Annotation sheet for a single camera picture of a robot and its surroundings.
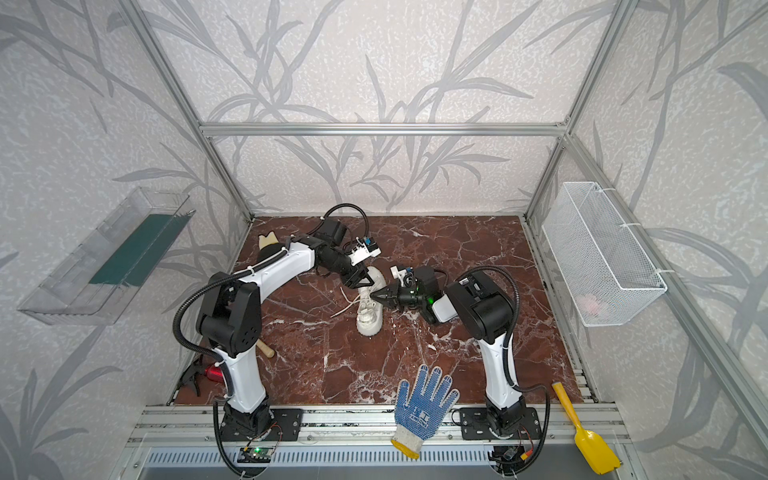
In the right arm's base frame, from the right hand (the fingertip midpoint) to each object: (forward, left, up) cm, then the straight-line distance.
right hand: (372, 289), depth 91 cm
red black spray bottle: (-23, +41, -4) cm, 48 cm away
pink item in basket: (-12, -55, +13) cm, 58 cm away
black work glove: (+25, +42, -7) cm, 50 cm away
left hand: (+6, 0, +4) cm, 7 cm away
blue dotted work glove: (-33, -14, -7) cm, 37 cm away
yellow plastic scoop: (-40, -55, -6) cm, 68 cm away
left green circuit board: (-41, +27, -8) cm, 49 cm away
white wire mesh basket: (-13, -52, +28) cm, 60 cm away
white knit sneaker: (-9, 0, -2) cm, 9 cm away
